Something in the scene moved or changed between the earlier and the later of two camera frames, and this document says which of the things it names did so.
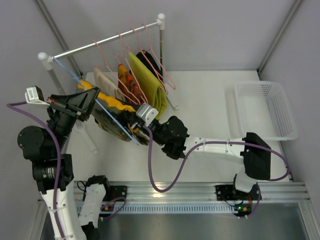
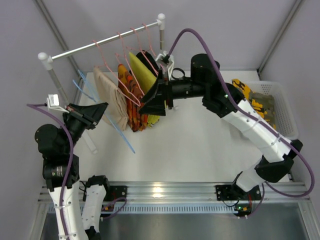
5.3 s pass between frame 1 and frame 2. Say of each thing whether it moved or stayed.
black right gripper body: moved
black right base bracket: stayed
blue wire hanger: moved
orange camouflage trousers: stayed
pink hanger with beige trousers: stayed
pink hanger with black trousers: stayed
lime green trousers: stayed
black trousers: stayed
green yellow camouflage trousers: moved
